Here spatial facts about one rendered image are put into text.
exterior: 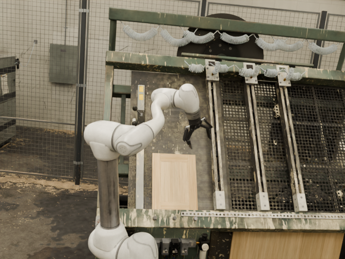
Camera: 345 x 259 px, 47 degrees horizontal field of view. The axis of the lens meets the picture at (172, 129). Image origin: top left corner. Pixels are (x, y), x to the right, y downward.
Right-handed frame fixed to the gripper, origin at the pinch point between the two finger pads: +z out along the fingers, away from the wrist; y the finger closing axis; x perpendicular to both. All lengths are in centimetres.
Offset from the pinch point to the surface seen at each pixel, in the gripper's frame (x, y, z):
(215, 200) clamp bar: -7.3, -1.6, 47.7
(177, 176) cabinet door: 17.1, -15.8, 35.3
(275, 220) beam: -30, 29, 70
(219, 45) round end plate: 107, 79, 7
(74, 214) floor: 158, -105, 156
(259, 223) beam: -28, 17, 66
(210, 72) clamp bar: 67, 47, 2
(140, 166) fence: 29, -36, 21
